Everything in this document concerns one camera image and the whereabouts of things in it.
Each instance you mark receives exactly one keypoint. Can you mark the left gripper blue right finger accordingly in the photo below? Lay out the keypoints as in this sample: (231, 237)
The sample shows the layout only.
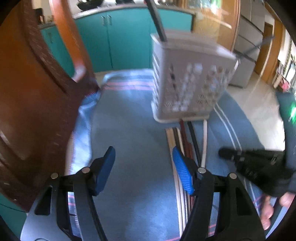
(185, 170)

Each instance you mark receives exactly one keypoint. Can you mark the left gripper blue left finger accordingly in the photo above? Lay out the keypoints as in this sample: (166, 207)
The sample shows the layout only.
(101, 170)

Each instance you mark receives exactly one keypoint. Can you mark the red-brown chopstick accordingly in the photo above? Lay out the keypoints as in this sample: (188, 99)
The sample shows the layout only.
(187, 146)

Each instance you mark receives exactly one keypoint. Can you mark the white chopstick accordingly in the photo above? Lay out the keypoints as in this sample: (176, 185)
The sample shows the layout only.
(178, 186)
(205, 138)

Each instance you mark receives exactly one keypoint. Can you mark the dark brown chopstick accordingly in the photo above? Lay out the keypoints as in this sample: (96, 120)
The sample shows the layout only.
(195, 143)

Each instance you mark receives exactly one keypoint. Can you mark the blue striped cloth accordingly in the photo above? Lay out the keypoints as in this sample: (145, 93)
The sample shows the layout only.
(139, 199)

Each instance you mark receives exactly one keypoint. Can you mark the carved wooden chair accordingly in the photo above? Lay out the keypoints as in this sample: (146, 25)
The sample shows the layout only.
(39, 100)

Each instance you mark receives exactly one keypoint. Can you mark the grey plastic utensil holder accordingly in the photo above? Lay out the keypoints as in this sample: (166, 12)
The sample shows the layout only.
(191, 72)

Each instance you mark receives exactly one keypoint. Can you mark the silver refrigerator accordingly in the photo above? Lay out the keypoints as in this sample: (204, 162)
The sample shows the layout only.
(250, 34)

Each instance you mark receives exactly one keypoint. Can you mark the glass sliding door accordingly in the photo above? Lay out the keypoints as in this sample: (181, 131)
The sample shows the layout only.
(218, 20)

